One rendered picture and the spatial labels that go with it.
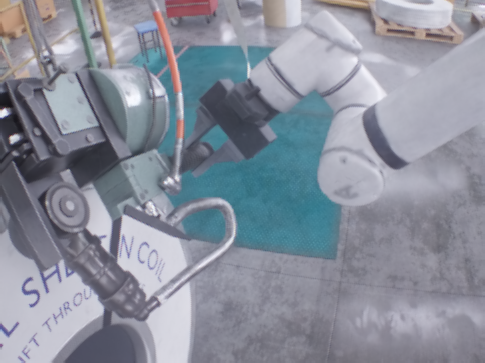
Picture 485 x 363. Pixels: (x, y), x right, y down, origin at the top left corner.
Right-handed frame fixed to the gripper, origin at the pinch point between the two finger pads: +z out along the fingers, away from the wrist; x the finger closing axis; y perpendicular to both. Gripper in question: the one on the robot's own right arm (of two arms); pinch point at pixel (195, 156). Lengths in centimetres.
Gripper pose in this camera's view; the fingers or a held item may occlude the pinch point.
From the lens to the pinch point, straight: 67.1
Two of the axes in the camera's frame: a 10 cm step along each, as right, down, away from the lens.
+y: 3.4, -2.4, 9.1
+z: -7.1, 5.7, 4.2
